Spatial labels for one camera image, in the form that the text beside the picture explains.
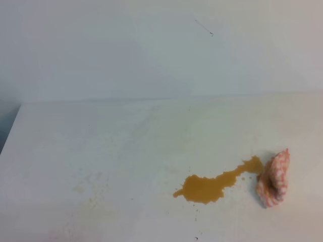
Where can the pink white checkered rag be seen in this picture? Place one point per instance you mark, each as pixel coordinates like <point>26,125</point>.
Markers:
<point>272,183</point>

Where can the brown coffee spill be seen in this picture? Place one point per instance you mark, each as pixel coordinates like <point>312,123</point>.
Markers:
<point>205,190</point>

